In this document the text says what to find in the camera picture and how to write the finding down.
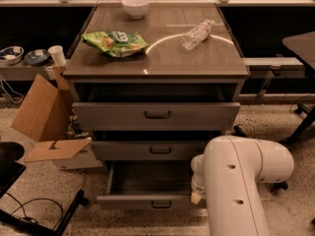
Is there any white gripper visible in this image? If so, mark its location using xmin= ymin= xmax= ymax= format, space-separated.
xmin=190 ymin=154 xmax=205 ymax=205

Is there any grey bottom drawer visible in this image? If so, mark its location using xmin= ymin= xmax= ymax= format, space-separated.
xmin=96 ymin=160 xmax=206 ymax=209

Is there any grey drawer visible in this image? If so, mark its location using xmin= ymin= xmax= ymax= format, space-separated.
xmin=73 ymin=102 xmax=240 ymax=132
xmin=96 ymin=160 xmax=206 ymax=209
xmin=92 ymin=141 xmax=206 ymax=160

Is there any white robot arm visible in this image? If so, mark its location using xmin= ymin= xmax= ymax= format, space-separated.
xmin=191 ymin=136 xmax=294 ymax=236

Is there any grey middle drawer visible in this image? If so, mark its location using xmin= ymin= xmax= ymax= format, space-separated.
xmin=92 ymin=141 xmax=206 ymax=160

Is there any grey drawer cabinet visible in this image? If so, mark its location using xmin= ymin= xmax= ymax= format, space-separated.
xmin=62 ymin=2 xmax=250 ymax=169

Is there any grey top drawer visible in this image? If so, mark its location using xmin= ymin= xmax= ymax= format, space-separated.
xmin=73 ymin=102 xmax=240 ymax=132

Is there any black table leg right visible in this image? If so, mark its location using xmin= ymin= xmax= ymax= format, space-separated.
xmin=231 ymin=105 xmax=315 ymax=193

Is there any clear plastic water bottle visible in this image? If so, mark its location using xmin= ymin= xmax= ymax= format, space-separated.
xmin=180 ymin=19 xmax=215 ymax=50

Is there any green chip bag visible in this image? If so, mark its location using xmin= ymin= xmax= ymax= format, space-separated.
xmin=81 ymin=31 xmax=149 ymax=58

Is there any brown cardboard box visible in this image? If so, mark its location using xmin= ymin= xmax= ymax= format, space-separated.
xmin=11 ymin=67 xmax=102 ymax=170

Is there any dark side table right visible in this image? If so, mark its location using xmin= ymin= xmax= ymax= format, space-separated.
xmin=283 ymin=31 xmax=315 ymax=70

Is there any black stand base left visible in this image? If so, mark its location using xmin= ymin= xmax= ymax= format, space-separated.
xmin=0 ymin=142 xmax=90 ymax=236

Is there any white paper cup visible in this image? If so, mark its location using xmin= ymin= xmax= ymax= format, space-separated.
xmin=48 ymin=45 xmax=66 ymax=66

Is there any blue bowl with label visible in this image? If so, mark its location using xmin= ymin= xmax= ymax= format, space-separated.
xmin=24 ymin=49 xmax=50 ymax=66

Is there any blue white bowl left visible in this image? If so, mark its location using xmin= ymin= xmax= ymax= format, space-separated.
xmin=0 ymin=46 xmax=24 ymax=65

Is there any black cable on floor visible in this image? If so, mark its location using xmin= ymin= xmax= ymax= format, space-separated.
xmin=4 ymin=191 xmax=65 ymax=230

